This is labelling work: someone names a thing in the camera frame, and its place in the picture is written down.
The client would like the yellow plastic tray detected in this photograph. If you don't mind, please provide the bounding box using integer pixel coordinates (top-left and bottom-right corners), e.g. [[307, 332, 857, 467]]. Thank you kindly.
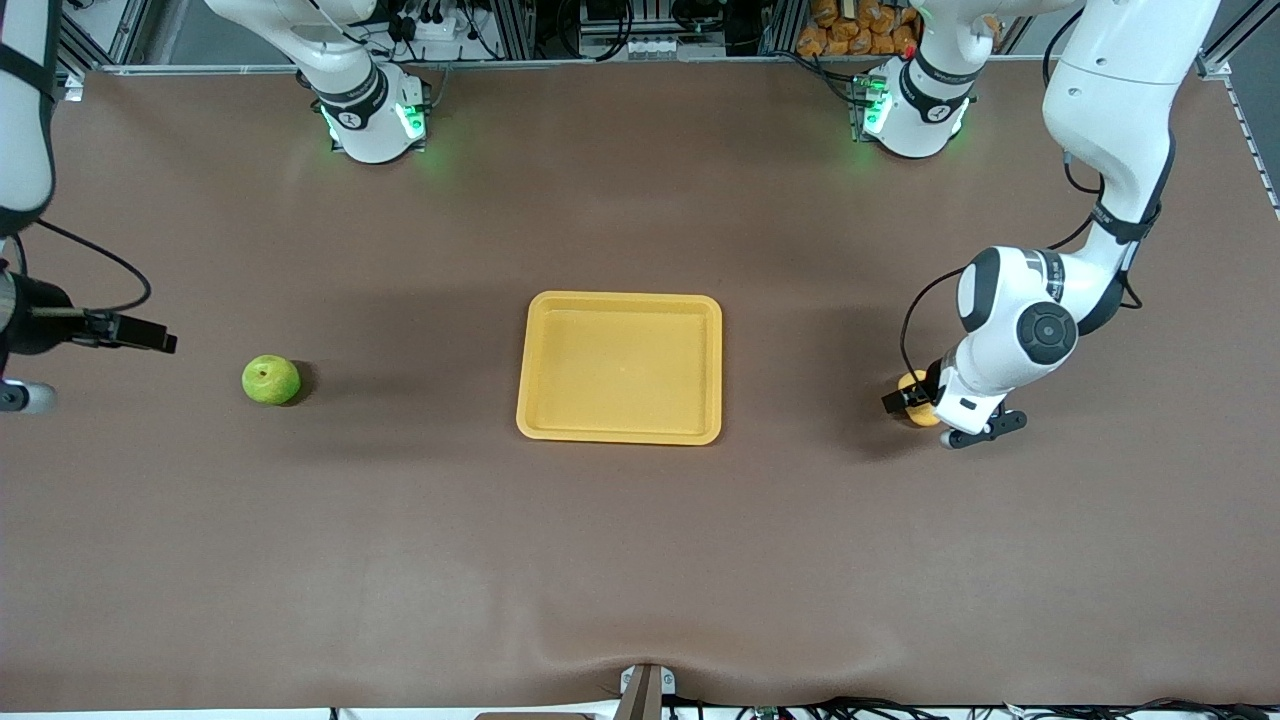
[[516, 291, 723, 446]]

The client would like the yellow potato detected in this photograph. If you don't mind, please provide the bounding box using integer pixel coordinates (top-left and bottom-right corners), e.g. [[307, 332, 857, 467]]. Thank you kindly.
[[898, 370, 943, 428]]

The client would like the brown table cover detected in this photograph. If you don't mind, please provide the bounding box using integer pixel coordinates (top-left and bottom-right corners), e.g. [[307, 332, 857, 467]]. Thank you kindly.
[[0, 58, 1280, 713]]

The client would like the silver table edge rail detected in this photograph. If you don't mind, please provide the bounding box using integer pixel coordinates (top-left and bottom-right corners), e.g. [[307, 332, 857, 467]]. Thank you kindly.
[[85, 55, 1051, 77]]

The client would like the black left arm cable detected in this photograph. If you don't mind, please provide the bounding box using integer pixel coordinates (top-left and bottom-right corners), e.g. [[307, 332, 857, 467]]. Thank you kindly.
[[900, 10, 1146, 377]]

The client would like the white power strip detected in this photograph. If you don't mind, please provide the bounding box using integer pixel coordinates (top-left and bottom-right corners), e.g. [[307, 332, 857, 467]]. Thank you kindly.
[[390, 0, 481, 43]]

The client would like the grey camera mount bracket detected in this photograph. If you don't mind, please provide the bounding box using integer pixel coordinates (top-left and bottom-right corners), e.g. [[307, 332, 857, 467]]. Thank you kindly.
[[618, 663, 677, 720]]

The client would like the green apple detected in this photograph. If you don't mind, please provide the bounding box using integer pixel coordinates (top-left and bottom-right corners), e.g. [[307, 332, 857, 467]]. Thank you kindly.
[[242, 354, 301, 406]]

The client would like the orange snack bags pile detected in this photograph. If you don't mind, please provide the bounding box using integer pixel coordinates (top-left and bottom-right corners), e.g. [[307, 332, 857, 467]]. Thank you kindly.
[[797, 0, 921, 58]]

